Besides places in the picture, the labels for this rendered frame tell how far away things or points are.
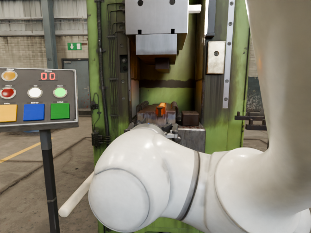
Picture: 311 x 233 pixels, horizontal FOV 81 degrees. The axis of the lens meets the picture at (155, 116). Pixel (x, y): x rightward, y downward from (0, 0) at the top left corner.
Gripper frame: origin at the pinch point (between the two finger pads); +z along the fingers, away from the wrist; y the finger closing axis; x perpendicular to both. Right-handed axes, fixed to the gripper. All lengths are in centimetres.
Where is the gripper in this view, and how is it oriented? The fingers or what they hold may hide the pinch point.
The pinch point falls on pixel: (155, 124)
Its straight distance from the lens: 59.5
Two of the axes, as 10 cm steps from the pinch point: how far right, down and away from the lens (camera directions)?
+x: 0.0, -9.9, -1.6
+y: 10.0, 0.2, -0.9
